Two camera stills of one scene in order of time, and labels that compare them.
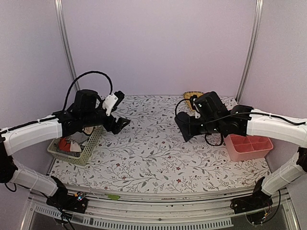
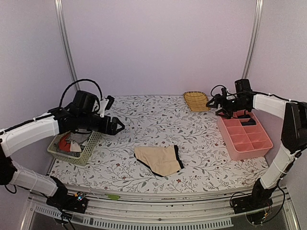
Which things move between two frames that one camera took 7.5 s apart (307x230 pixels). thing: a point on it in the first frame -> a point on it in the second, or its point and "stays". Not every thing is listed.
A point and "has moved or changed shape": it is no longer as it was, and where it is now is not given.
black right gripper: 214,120 -> 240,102
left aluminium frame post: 73,69 stays
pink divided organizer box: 241,147 stays
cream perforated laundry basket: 53,149 stays
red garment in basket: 63,145 stays
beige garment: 88,130 has moved or changed shape
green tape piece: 113,197 stays
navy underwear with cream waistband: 184,122 has moved or changed shape
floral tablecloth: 148,155 stays
